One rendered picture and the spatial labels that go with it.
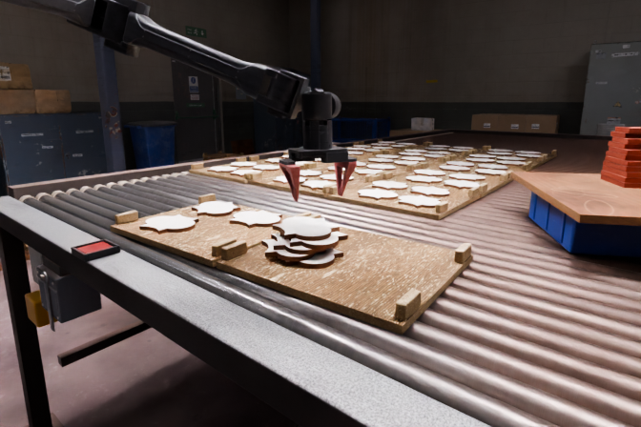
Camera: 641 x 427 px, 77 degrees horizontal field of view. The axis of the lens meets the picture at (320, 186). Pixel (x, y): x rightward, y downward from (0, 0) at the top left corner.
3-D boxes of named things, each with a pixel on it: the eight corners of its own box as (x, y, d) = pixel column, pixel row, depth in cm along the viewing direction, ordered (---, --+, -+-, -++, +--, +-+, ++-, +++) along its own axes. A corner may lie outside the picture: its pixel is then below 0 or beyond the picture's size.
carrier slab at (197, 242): (213, 268, 83) (212, 260, 83) (110, 231, 107) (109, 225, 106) (315, 226, 111) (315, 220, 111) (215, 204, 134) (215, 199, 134)
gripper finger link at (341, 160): (311, 194, 84) (310, 150, 82) (341, 192, 87) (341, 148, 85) (325, 201, 78) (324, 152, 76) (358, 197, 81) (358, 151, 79)
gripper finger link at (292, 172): (279, 198, 81) (278, 152, 79) (312, 194, 84) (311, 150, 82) (291, 206, 75) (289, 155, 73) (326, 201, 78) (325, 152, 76)
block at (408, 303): (404, 322, 60) (405, 305, 59) (393, 318, 61) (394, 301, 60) (421, 306, 64) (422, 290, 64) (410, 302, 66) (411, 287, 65)
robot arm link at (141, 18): (95, 43, 83) (107, -11, 80) (115, 47, 89) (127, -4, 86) (280, 123, 77) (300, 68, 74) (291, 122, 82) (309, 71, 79)
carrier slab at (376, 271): (402, 335, 59) (402, 325, 59) (217, 268, 83) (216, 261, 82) (472, 261, 87) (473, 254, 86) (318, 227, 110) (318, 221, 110)
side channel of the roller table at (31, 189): (16, 213, 147) (11, 188, 145) (10, 211, 151) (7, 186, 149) (449, 137, 454) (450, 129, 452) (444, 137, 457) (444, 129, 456)
